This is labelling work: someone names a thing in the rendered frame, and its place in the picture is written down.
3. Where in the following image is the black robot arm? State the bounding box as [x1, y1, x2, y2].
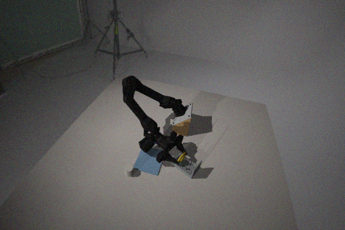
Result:
[122, 76, 187, 153]

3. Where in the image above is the grey dish rack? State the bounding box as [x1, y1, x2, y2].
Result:
[171, 153, 202, 179]

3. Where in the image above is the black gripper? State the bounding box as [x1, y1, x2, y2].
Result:
[156, 135, 187, 164]

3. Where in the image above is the light blue flat mat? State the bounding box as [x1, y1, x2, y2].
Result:
[133, 148, 162, 176]

